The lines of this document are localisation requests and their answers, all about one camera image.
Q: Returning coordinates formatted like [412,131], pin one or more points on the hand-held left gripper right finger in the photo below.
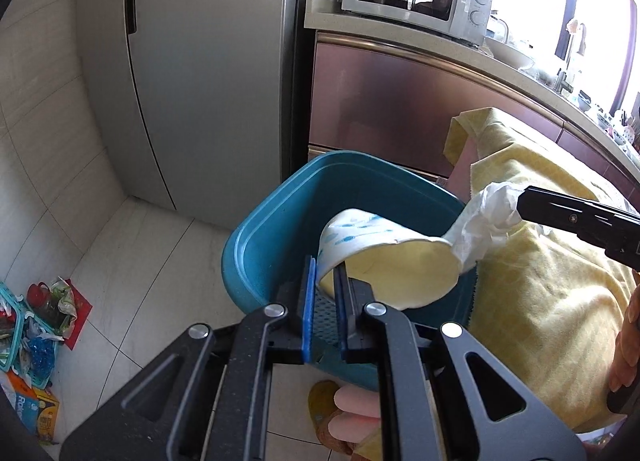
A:
[342,313]

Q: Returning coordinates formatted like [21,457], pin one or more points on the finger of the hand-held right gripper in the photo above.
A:
[560,208]

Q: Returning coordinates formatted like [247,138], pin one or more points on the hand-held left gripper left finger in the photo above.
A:
[310,311]

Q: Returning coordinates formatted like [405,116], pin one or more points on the blue print paper bowl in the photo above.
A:
[400,266]

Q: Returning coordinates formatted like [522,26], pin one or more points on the white tissue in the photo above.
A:
[480,226]

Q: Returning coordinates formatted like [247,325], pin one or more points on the blue plastic bin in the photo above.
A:
[270,221]

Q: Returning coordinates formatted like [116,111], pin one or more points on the person's right hand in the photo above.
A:
[627,351]

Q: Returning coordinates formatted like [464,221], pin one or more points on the yellow slipper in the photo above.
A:
[320,406]

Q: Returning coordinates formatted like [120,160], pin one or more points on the person's foot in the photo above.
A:
[355,411]

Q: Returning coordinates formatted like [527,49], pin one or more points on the utensil holder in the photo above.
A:
[629,131]

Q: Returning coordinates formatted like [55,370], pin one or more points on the yellow patterned tablecloth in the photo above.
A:
[550,316]

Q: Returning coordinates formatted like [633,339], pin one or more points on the small blue bowl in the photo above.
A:
[585,101]

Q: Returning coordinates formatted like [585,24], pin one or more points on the metal faucet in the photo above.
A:
[570,56]

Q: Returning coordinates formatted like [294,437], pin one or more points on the white ceramic bowl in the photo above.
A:
[510,53]

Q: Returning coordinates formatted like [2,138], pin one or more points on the glass electric kettle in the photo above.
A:
[497,28]

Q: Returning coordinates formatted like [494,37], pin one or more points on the brown kitchen counter cabinet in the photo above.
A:
[370,91]

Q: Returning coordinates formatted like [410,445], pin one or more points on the red paper envelope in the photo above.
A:
[80,316]

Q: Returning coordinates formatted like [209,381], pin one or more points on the red lidded jar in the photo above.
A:
[45,301]

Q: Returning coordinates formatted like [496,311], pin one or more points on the silver refrigerator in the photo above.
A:
[200,66]

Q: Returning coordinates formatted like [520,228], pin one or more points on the blue plastic bag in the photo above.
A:
[42,353]

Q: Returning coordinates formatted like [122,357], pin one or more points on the yellow cardboard box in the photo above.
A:
[47,416]

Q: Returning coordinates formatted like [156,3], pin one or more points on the teal plastic basket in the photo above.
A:
[22,341]

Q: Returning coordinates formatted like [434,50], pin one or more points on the blue and white box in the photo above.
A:
[22,403]

